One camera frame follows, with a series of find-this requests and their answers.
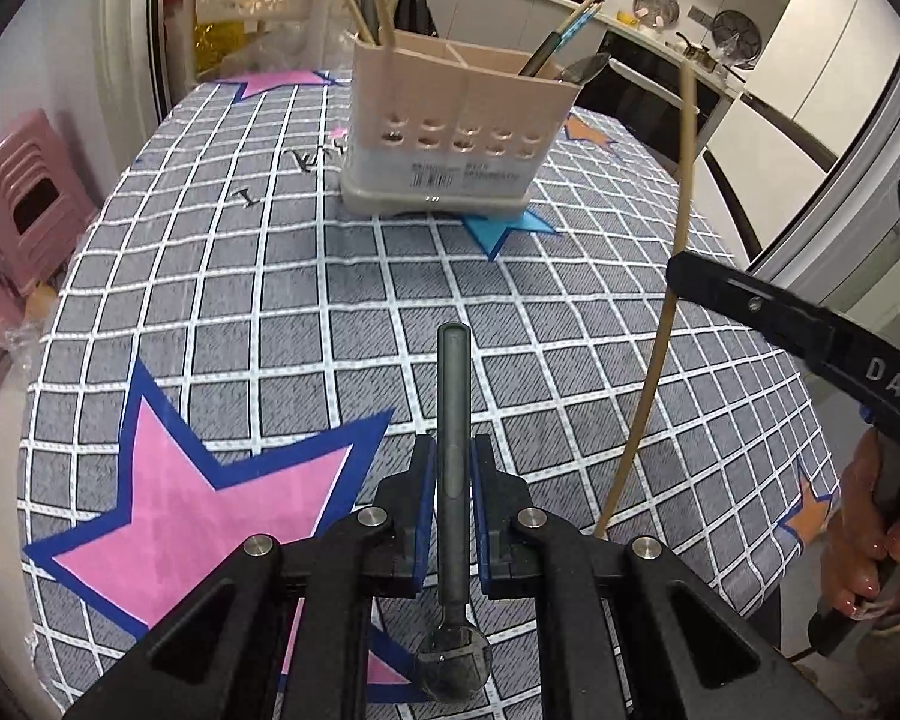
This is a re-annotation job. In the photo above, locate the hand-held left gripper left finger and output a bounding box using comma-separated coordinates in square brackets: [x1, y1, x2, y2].
[64, 433, 437, 720]

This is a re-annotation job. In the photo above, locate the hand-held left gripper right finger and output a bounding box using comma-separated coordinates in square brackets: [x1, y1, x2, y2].
[471, 432, 845, 720]

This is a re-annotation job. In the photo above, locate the white refrigerator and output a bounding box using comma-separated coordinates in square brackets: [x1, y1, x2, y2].
[701, 30, 900, 331]

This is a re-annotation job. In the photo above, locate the black oven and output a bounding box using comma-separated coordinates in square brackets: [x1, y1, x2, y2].
[585, 30, 728, 166]

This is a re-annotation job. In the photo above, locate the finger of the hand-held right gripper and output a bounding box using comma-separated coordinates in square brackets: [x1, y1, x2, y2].
[666, 250, 900, 436]

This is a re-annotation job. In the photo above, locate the beige plastic utensil holder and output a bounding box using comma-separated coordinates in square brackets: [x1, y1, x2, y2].
[343, 34, 582, 220]

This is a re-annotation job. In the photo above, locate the blue patterned wooden chopstick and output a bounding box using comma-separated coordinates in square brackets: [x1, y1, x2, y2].
[559, 0, 605, 42]

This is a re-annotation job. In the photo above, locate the grey checked star tablecloth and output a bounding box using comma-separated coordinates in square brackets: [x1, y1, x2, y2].
[16, 69, 845, 720]

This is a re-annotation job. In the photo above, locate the person's right hand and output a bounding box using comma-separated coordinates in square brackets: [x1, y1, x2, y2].
[821, 431, 900, 625]

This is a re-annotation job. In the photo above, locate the yellow plastic bag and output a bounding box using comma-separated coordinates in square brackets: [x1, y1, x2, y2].
[195, 22, 271, 76]

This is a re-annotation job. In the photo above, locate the small metal pot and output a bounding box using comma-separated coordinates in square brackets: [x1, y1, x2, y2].
[675, 30, 721, 72]

